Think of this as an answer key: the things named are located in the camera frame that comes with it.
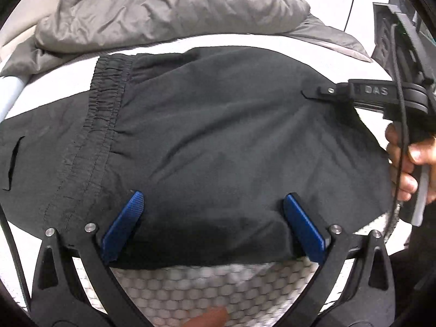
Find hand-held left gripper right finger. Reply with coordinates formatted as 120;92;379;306
283;192;396;327

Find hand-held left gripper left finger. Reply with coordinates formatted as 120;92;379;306
31;191;152;327

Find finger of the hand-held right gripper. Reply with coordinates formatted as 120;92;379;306
301;79;400;110

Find black pants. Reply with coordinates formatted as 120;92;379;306
0;46;396;270

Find person's right hand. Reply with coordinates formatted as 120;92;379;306
386;123;436;209

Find person's left hand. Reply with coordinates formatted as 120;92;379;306
186;307;228;327

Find white honeycomb mattress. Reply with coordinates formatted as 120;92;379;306
0;36;400;327

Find light blue pillow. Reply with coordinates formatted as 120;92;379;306
0;75;27;120

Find grey duvet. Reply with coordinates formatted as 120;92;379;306
0;0;374;77

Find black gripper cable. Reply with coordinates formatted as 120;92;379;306
388;24;411;242

